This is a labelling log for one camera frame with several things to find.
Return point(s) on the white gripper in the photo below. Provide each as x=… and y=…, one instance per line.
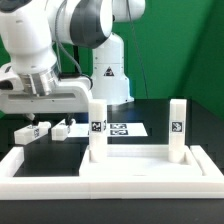
x=71, y=95

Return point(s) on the white desk top tray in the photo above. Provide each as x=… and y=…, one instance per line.
x=139, y=160

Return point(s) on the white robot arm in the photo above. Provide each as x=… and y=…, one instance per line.
x=32, y=82

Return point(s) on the sheet with fiducial markers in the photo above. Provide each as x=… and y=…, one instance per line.
x=113, y=130

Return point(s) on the white U-shaped frame fence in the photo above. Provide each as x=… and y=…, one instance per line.
x=209, y=185

